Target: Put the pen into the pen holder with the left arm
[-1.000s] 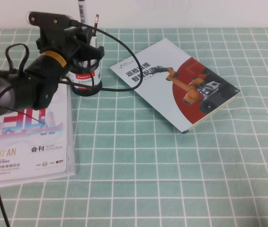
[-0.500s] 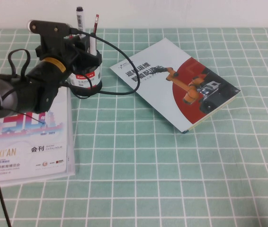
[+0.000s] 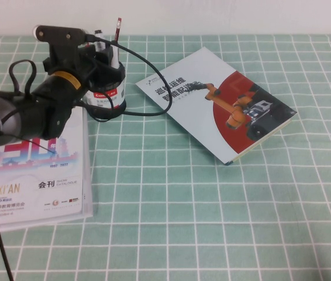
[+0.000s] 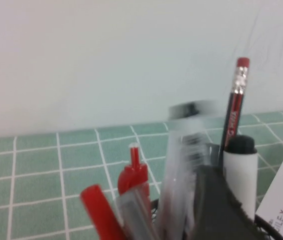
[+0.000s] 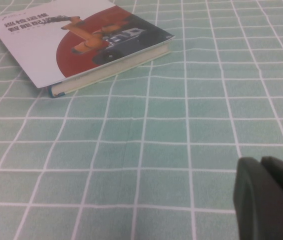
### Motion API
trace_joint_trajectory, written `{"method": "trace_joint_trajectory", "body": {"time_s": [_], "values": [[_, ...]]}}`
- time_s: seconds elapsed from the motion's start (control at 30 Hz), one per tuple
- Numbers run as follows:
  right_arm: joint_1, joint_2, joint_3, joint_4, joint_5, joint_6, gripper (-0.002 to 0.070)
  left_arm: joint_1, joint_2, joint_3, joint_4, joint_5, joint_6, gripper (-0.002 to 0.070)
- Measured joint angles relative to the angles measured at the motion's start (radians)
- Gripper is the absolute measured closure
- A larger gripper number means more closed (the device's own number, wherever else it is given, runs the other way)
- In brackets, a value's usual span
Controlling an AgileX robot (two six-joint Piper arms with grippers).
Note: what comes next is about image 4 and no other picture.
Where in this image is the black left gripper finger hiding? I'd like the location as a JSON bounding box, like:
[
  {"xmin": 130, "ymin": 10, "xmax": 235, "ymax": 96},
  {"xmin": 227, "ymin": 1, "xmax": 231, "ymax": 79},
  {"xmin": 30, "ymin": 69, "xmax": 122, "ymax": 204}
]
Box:
[{"xmin": 190, "ymin": 164, "xmax": 265, "ymax": 240}]

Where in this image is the white marker pen black cap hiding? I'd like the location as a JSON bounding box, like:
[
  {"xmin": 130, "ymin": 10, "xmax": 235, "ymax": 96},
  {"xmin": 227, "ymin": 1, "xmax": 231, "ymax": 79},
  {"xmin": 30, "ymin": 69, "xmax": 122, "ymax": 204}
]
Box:
[{"xmin": 160, "ymin": 99, "xmax": 221, "ymax": 240}]

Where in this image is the black mesh pen holder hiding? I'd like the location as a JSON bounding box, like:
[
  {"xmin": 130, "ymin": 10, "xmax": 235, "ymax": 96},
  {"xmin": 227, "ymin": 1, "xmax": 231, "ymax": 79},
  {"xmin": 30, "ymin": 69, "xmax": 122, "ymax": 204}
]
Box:
[{"xmin": 148, "ymin": 197, "xmax": 283, "ymax": 240}]

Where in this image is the red click pen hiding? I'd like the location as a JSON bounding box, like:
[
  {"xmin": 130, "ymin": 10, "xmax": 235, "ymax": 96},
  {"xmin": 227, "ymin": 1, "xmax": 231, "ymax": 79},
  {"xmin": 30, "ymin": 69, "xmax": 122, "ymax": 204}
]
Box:
[{"xmin": 117, "ymin": 142, "xmax": 150, "ymax": 199}]

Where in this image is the red capped ballpoint pen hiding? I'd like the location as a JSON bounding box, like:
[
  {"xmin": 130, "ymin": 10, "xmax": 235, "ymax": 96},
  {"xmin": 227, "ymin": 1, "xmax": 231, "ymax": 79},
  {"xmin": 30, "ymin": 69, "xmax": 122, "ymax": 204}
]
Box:
[{"xmin": 79, "ymin": 184, "xmax": 125, "ymax": 240}]

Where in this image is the white marker with black end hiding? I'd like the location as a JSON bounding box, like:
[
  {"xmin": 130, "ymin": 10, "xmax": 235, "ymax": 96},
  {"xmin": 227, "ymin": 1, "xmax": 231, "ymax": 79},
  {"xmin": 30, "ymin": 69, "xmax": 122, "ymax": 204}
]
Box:
[{"xmin": 222, "ymin": 134, "xmax": 259, "ymax": 222}]

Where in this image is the white red robot brochure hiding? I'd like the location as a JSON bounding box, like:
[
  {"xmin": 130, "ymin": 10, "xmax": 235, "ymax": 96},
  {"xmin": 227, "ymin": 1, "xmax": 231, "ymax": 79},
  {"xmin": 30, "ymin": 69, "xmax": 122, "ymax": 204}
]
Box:
[{"xmin": 254, "ymin": 131, "xmax": 283, "ymax": 240}]

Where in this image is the red black pencil with eraser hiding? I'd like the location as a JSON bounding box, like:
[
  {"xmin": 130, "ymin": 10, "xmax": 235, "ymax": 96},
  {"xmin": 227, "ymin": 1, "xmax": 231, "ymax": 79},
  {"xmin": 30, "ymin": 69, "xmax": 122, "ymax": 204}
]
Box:
[{"xmin": 219, "ymin": 57, "xmax": 251, "ymax": 154}]

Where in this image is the green checked tablecloth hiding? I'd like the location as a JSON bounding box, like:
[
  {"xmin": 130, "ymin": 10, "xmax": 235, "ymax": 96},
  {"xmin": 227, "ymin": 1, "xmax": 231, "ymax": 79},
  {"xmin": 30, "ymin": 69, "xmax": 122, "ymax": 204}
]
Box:
[{"xmin": 0, "ymin": 108, "xmax": 283, "ymax": 240}]

